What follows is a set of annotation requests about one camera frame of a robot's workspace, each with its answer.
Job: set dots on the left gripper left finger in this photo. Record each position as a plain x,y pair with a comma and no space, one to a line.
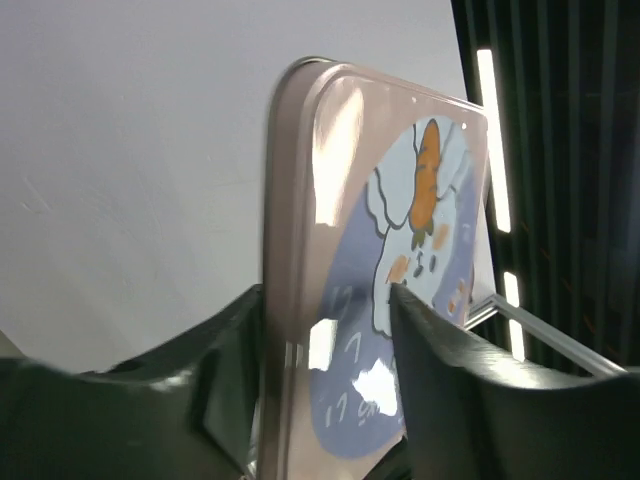
182,410

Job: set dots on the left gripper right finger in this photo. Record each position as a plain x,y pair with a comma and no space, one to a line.
472,411

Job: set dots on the silver tin lid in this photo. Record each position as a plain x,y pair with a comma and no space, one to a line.
371,181

